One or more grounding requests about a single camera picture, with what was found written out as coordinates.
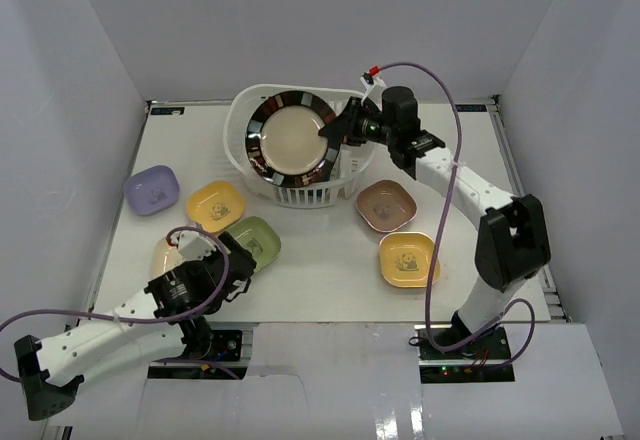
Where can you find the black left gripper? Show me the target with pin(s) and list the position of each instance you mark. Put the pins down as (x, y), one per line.
(235, 268)

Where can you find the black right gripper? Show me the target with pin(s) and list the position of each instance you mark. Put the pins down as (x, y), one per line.
(344, 127)

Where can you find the black rimmed round plate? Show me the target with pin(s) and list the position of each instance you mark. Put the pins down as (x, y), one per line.
(282, 143)

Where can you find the yellow panda dish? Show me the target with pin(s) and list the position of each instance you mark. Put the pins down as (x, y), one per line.
(215, 206)
(405, 259)

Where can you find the cream panda dish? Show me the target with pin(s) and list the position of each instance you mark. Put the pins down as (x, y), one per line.
(165, 258)

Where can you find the purple panda dish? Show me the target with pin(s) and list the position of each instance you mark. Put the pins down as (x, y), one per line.
(152, 190)

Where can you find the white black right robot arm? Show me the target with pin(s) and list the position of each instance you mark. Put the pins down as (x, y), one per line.
(512, 242)

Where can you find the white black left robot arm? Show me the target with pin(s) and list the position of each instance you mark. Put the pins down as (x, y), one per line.
(166, 319)

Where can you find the white plastic dish bin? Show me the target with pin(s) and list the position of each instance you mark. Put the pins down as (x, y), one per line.
(340, 169)

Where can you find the green panda dish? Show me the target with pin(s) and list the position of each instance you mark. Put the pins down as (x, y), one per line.
(257, 236)

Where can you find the pink panda dish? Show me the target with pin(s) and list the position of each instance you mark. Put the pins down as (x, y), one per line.
(386, 206)

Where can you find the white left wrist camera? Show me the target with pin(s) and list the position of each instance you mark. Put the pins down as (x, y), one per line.
(191, 245)

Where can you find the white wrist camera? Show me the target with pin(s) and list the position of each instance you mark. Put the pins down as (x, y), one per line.
(374, 86)
(191, 245)

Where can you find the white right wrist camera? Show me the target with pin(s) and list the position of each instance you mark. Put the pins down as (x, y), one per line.
(374, 86)

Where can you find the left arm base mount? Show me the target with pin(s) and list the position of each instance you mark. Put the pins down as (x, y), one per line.
(223, 359)

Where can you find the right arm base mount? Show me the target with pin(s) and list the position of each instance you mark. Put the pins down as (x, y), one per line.
(482, 361)

